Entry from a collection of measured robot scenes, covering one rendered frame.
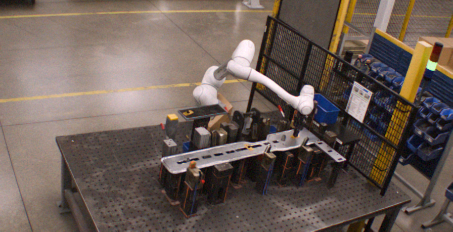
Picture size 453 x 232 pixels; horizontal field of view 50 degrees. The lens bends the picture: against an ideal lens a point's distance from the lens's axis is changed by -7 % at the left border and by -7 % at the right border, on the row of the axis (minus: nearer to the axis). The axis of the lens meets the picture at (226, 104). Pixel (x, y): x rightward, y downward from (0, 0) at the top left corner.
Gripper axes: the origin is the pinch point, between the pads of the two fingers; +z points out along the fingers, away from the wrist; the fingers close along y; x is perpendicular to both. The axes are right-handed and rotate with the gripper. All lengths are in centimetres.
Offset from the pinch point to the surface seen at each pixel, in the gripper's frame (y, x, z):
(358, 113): 14, 55, -16
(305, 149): 21.0, -8.1, 1.6
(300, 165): 20.6, -7.3, 16.8
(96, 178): -37, -151, 35
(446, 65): -114, 428, 30
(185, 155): -6, -98, 5
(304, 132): -3.1, 13.1, 4.6
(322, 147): 19.8, 13.0, 4.6
